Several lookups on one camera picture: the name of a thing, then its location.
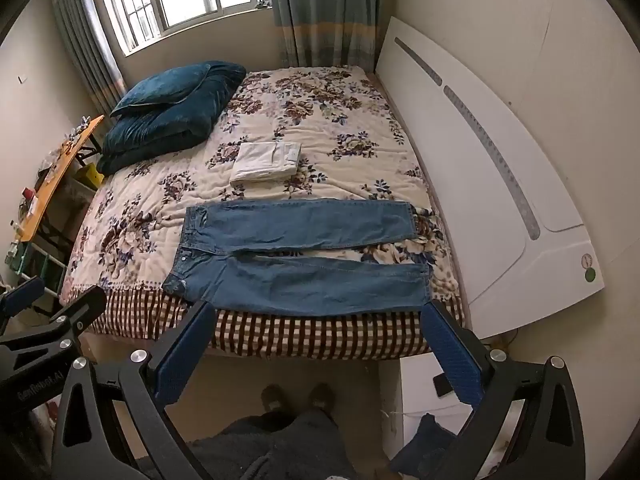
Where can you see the brown checkered bed sheet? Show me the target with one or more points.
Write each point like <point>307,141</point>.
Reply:
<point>300,337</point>

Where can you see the white glossy headboard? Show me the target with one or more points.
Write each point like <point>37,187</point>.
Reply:
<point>450,160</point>

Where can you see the person's left shoe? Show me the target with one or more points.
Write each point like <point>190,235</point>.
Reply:
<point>273,397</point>

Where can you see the white nightstand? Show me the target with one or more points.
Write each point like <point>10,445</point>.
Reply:
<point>415,390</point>

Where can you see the floral blanket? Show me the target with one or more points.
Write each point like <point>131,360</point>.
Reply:
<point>325,125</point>

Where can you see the person's right shoe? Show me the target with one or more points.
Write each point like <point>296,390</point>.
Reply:
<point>321,396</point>

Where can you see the white storage rack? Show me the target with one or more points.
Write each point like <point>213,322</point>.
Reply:
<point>37,252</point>

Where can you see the orange folding table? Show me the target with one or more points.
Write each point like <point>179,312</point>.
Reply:
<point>55,170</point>

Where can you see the blue denim pants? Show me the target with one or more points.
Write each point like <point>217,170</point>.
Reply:
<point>300,280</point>

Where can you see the yellow box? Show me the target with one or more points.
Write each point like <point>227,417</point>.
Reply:
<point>89,175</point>

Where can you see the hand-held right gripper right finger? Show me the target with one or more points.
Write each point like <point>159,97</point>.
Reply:
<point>452,360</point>

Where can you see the teal velvet pillow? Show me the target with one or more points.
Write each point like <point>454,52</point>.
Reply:
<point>160,87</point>

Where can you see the white folded pants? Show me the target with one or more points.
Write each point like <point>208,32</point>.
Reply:
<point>265,162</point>

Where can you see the person's shoe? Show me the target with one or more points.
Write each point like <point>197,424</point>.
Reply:
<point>321,396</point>
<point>273,397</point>

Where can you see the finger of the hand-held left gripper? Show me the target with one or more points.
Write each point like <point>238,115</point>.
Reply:
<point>85,305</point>
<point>22,296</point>

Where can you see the dark blue cloth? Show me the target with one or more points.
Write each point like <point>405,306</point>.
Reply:
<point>425,440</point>

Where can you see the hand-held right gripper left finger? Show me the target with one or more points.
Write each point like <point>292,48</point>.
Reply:
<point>185,355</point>

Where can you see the black phone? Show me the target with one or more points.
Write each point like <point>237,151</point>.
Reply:
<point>442,386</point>

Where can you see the person's dark trouser legs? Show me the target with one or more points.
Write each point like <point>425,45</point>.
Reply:
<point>290,445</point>

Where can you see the teal velvet pillows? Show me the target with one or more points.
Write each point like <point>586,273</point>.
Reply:
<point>165,135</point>

